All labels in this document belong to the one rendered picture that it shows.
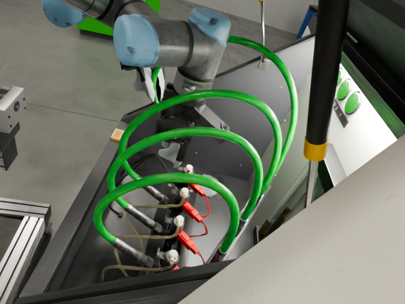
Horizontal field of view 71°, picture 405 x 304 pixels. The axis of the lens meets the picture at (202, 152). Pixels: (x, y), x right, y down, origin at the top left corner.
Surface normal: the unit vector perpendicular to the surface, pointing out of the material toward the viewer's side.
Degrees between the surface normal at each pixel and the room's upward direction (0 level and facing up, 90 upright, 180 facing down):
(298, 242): 76
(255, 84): 90
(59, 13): 90
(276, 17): 90
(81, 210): 0
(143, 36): 58
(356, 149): 90
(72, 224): 0
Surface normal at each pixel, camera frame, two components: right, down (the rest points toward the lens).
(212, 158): -0.09, 0.63
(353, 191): -0.86, -0.43
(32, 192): 0.28, -0.73
